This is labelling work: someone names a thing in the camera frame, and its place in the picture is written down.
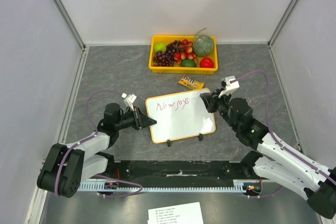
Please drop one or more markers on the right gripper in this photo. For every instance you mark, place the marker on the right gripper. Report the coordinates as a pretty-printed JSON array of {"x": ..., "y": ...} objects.
[{"x": 213, "y": 100}]

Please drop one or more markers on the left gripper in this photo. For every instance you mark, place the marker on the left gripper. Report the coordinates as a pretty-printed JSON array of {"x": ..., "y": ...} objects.
[{"x": 145, "y": 121}]

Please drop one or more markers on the yellow framed whiteboard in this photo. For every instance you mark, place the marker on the yellow framed whiteboard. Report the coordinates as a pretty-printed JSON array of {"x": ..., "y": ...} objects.
[{"x": 179, "y": 115}]

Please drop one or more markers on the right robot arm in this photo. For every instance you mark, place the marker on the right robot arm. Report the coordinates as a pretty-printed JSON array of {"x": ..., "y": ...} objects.
[{"x": 272, "y": 158}]

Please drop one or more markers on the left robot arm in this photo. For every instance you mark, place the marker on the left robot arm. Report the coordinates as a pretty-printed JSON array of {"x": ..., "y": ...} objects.
[{"x": 67, "y": 166}]

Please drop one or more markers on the yellow candy packet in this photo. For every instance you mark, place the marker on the yellow candy packet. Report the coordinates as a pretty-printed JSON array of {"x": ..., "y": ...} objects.
[{"x": 190, "y": 83}]

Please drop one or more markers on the red tomato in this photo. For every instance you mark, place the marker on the red tomato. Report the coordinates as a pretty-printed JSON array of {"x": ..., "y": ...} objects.
[{"x": 206, "y": 62}]

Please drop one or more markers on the green avocado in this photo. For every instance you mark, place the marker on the green avocado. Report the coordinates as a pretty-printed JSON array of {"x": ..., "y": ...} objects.
[{"x": 189, "y": 63}]

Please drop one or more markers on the red grape bunch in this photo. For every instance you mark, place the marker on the red grape bunch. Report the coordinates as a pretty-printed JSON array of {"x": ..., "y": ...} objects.
[{"x": 183, "y": 49}]

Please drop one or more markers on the green netted melon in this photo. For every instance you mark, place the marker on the green netted melon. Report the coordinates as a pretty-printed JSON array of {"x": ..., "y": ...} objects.
[{"x": 203, "y": 44}]

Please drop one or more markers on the dark purple grape bunch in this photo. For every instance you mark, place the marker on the dark purple grape bunch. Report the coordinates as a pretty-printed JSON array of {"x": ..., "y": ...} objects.
[{"x": 164, "y": 59}]

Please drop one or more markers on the green apple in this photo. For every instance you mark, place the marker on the green apple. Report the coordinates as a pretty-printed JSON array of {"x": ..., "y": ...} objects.
[{"x": 160, "y": 47}]

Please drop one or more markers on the yellow plastic tray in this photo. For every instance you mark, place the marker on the yellow plastic tray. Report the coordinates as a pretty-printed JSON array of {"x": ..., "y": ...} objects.
[{"x": 177, "y": 68}]

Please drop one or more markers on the white printed paper sheet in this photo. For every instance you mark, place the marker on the white printed paper sheet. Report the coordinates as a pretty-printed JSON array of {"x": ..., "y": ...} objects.
[{"x": 185, "y": 213}]

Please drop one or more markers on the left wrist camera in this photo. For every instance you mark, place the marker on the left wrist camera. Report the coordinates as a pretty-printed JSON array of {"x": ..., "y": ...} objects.
[{"x": 129, "y": 99}]

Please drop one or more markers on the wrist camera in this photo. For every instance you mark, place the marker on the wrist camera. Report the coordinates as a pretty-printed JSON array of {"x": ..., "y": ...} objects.
[
  {"x": 129, "y": 99},
  {"x": 229, "y": 85}
]

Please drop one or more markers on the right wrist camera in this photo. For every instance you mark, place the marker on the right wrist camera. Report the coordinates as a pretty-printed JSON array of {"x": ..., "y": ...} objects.
[{"x": 229, "y": 85}]

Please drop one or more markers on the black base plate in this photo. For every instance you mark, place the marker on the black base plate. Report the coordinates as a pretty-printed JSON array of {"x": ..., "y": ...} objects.
[{"x": 180, "y": 174}]

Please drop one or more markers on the grey slotted cable duct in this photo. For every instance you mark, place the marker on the grey slotted cable duct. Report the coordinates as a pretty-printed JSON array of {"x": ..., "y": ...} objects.
[{"x": 110, "y": 186}]

